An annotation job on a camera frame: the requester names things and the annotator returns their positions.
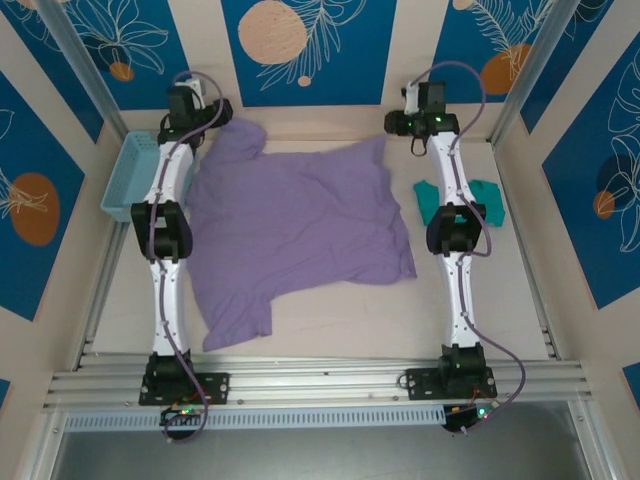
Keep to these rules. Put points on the purple t-shirt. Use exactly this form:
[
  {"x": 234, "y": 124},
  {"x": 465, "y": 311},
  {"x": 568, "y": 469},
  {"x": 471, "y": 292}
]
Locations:
[{"x": 300, "y": 210}]

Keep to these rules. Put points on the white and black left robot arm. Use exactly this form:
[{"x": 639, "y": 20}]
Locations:
[{"x": 170, "y": 300}]

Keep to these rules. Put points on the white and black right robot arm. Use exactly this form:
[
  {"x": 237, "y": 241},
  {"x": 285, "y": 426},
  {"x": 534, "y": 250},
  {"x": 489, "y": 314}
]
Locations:
[{"x": 457, "y": 300}]

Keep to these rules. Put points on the folded teal t-shirt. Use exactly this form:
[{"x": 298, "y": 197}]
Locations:
[{"x": 492, "y": 200}]

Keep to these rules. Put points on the light blue plastic basket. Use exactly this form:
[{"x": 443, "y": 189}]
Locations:
[{"x": 125, "y": 185}]

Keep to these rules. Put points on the small controller circuit board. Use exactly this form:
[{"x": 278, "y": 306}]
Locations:
[
  {"x": 475, "y": 415},
  {"x": 182, "y": 414}
]

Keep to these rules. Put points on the aluminium frame post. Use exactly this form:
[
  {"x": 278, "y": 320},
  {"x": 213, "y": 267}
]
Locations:
[
  {"x": 533, "y": 70},
  {"x": 83, "y": 70}
]

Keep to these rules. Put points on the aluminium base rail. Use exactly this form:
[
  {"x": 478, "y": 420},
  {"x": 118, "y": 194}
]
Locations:
[{"x": 320, "y": 385}]

